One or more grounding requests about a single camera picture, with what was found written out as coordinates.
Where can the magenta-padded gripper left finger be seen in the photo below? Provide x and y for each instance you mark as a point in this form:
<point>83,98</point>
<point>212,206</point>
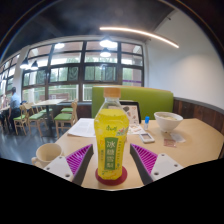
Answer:
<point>79,159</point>

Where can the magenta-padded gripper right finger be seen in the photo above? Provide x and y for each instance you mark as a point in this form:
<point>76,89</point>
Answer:
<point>145,159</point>

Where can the yellow drink bottle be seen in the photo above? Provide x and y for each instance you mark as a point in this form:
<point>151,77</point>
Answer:
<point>111,133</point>

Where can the small white flat device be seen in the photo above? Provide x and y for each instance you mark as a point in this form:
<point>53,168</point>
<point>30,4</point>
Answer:
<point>146,137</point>

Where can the white ribbed mug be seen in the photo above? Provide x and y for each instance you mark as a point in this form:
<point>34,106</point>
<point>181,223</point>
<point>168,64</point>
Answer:
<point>48,154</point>

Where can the white paper sheet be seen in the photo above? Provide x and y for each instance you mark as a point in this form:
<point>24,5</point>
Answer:
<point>81,127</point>

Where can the paper napkin with receipt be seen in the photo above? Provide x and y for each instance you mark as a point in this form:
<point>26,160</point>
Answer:
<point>173,139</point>

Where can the small blue-capped white bottle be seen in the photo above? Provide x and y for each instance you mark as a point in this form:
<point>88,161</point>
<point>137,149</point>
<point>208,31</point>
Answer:
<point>146,124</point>

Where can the flat round red coaster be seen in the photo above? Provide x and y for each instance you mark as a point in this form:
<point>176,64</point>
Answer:
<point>111,182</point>

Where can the white bowl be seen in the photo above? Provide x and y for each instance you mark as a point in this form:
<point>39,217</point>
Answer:
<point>168,122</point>

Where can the wooden chairs with green seats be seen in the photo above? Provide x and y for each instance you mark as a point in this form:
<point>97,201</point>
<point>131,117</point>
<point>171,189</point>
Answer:
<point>63,116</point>

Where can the light wooden dining table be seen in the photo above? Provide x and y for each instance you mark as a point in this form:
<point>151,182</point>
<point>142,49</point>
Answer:
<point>48,102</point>

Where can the person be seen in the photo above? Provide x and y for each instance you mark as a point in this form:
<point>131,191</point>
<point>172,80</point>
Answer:
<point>14,103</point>

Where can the pendant ceiling lamps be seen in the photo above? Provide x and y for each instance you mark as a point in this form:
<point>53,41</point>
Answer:
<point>107,43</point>

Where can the long linear ceiling light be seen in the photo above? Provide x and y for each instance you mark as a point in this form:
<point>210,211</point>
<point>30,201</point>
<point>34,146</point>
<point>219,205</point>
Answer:
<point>143,33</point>

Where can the dark-framed window wall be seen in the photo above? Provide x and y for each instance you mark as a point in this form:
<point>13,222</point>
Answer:
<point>81,73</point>

